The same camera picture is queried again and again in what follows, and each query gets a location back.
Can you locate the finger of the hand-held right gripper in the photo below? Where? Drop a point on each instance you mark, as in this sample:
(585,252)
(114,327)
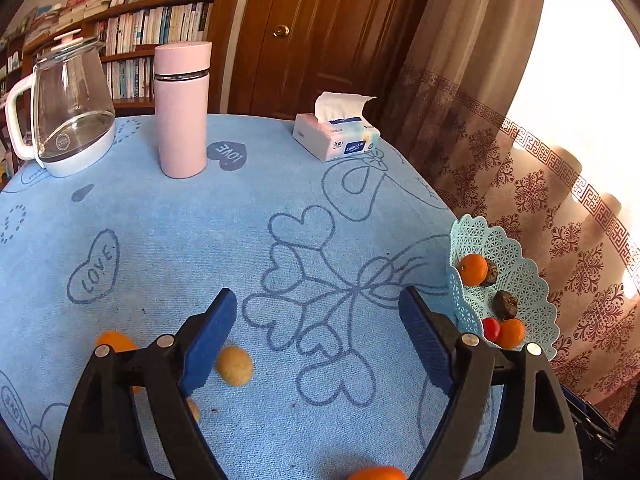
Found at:
(592,422)

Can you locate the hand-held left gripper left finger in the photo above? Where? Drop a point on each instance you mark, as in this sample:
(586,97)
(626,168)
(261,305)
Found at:
(207,345)

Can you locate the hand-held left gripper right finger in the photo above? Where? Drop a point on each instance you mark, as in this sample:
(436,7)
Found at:
(427,345)

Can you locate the small red cherry tomato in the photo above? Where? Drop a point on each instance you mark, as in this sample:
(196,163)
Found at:
(490,328)

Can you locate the small mandarin orange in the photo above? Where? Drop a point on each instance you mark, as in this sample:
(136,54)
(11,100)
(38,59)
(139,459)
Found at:
(472,268)
(512,334)

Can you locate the dark brown water chestnut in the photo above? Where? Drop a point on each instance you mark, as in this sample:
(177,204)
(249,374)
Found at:
(491,275)
(506,305)

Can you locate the teal lattice plastic basket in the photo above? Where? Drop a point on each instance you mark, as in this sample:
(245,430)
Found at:
(515,270)

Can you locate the large mandarin orange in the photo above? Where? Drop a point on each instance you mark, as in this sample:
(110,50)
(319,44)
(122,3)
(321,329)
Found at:
(377,473)

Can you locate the tan round longan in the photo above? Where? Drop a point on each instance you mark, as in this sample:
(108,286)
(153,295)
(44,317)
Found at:
(233,366)
(193,410)

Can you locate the orange persimmon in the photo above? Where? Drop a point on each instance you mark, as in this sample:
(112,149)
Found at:
(117,342)

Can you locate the blue printed tablecloth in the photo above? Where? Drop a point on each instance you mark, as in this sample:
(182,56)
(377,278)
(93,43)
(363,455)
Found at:
(310,210)

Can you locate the brown patterned curtain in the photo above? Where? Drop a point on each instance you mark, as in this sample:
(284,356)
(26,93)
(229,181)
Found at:
(500,160)

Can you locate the white tissue box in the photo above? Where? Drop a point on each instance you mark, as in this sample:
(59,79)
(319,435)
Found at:
(340,135)

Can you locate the pink insulated bottle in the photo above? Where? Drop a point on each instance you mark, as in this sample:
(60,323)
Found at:
(182,115)

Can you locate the brass door knob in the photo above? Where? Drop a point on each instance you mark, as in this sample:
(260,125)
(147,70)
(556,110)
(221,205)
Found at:
(280,30)

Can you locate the wooden bookshelf with books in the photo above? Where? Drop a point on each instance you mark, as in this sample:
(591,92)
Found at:
(150,25)

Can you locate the brown wooden door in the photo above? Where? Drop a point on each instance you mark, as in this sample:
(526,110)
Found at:
(325,35)

